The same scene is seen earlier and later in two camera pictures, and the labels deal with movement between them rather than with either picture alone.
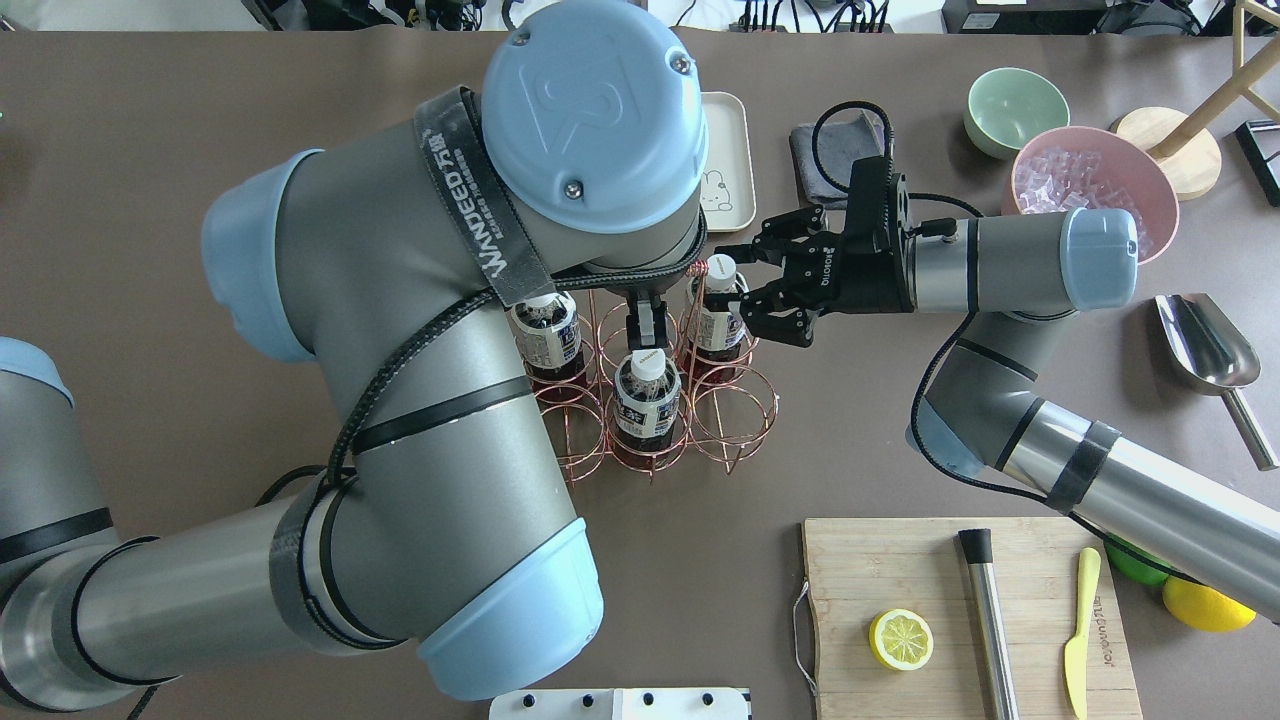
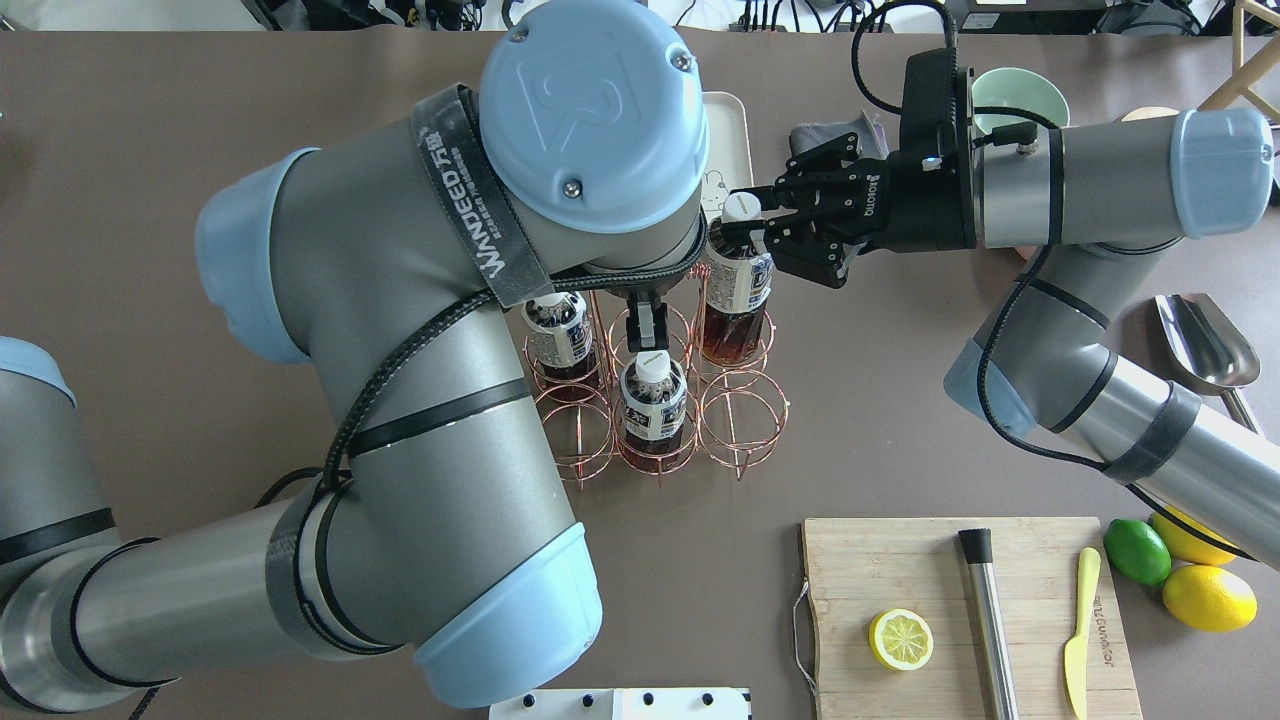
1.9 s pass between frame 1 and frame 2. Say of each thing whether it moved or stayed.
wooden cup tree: stayed
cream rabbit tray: stayed
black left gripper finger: stayed
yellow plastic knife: stayed
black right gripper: moved
